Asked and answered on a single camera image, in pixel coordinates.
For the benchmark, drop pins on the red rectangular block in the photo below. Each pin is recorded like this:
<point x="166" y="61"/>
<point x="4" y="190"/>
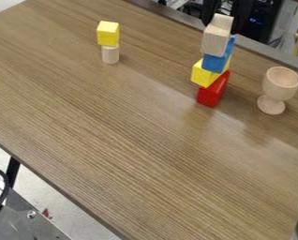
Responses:
<point x="213" y="90"/>

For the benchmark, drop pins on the yellow rectangular block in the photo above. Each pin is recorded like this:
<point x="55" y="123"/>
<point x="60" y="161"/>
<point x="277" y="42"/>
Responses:
<point x="203" y="75"/>

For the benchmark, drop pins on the plain wooden cylinder block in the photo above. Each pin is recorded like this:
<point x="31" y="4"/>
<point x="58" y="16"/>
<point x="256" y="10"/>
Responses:
<point x="110" y="55"/>

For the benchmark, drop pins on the blue block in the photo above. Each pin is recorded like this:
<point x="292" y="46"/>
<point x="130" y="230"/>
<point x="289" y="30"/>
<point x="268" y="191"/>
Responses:
<point x="217" y="61"/>

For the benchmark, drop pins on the yellow cube block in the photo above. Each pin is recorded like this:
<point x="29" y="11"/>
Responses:
<point x="107" y="32"/>

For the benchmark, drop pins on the plain wooden arch block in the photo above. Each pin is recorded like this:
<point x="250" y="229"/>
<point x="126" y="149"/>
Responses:
<point x="216" y="37"/>

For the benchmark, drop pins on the wooden goblet cup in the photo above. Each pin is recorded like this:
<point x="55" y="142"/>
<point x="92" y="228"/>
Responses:
<point x="278" y="89"/>

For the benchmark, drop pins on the black computer tower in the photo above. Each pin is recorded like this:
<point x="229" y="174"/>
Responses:
<point x="258" y="18"/>

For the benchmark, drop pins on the grey metal base plate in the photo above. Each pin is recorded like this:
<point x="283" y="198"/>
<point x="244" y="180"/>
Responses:
<point x="18" y="220"/>

